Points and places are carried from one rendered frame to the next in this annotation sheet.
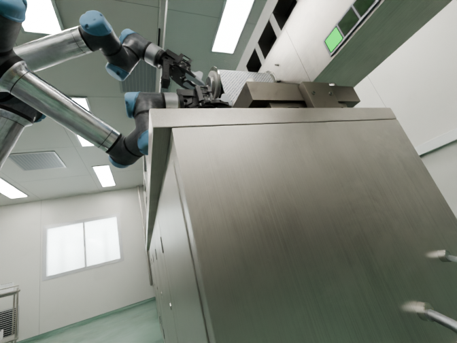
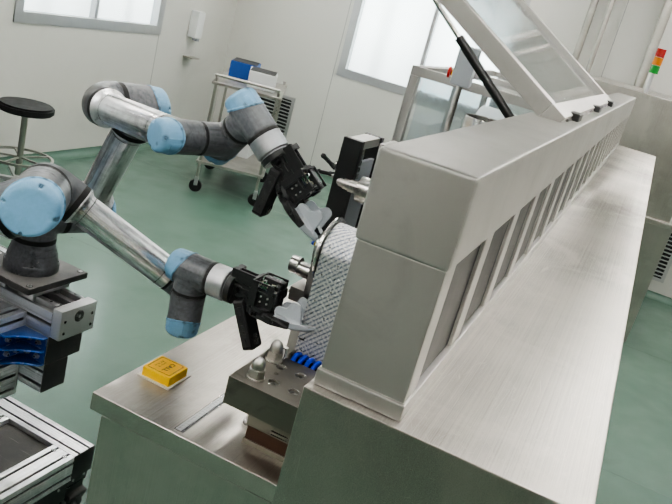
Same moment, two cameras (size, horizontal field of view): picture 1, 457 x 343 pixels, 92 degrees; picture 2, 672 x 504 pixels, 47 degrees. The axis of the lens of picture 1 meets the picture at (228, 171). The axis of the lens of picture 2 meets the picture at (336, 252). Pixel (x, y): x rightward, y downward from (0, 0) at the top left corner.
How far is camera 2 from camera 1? 1.61 m
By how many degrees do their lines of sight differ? 56
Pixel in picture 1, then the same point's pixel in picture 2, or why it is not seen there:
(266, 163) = (158, 485)
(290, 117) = (210, 464)
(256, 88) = (236, 390)
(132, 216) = (563, 17)
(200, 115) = (125, 416)
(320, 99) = not seen: hidden behind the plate
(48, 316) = (328, 148)
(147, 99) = (184, 279)
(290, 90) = (285, 415)
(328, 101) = not seen: hidden behind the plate
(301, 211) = not seen: outside the picture
